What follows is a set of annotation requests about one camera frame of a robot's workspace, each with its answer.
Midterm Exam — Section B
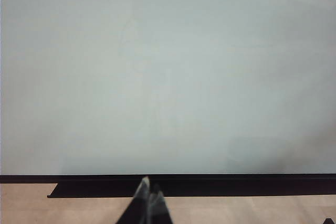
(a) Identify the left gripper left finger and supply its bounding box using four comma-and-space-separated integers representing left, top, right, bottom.
115, 176, 151, 224

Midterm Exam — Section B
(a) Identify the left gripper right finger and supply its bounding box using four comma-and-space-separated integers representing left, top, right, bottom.
148, 183, 174, 224

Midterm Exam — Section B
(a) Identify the black whiteboard pen tray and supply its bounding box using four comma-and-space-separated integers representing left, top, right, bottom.
46, 179, 336, 199

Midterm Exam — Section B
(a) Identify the white whiteboard with black frame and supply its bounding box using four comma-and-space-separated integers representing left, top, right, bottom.
0, 0, 336, 184

